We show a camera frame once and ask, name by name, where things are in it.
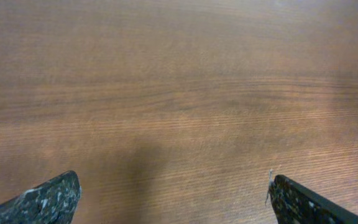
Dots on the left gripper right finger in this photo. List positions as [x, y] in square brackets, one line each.
[294, 203]

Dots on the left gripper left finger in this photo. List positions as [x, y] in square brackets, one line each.
[54, 202]

